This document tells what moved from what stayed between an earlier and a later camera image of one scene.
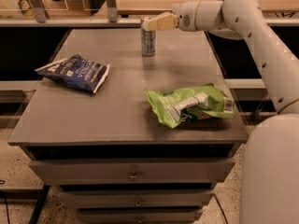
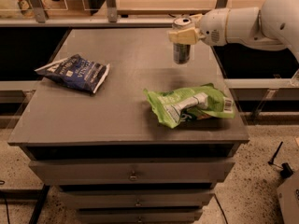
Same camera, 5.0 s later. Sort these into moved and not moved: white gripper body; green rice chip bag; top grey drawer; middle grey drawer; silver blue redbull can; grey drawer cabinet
Moved: white gripper body; silver blue redbull can
Not moved: top grey drawer; middle grey drawer; green rice chip bag; grey drawer cabinet
